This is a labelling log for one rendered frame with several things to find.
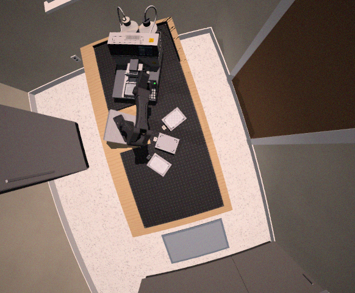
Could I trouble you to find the white plastic bottle with black cap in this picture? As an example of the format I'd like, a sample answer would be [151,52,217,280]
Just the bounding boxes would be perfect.
[121,16,140,32]
[139,17,158,34]

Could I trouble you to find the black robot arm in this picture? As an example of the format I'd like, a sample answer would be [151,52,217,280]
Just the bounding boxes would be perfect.
[113,70,152,147]

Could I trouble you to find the light grey machine housing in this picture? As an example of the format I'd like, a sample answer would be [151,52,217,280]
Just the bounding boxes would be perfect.
[107,32,163,103]

